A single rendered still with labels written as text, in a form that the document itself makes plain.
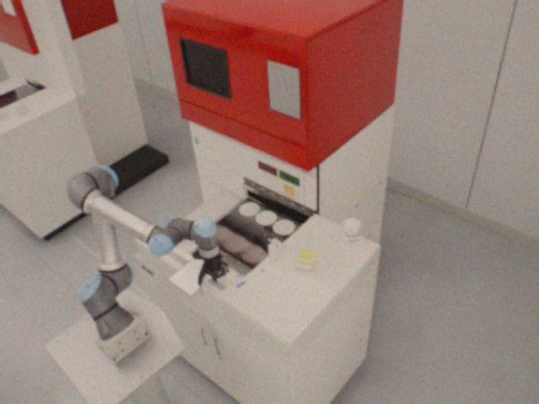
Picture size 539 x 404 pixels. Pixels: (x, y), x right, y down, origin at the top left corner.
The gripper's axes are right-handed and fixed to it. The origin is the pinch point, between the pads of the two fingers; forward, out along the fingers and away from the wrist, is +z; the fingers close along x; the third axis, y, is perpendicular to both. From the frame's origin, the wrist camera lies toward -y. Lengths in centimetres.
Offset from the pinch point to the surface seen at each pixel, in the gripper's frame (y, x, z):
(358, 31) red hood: 9, 88, -79
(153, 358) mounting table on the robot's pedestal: -0.5, -35.4, 12.5
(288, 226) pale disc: 0.0, 48.7, 4.4
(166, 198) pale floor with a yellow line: -162, 90, 94
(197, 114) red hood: -58, 53, -34
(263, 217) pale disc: -13.3, 46.3, 4.4
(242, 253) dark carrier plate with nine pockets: -5.5, 22.8, 4.5
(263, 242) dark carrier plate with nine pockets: -2.3, 33.5, 4.5
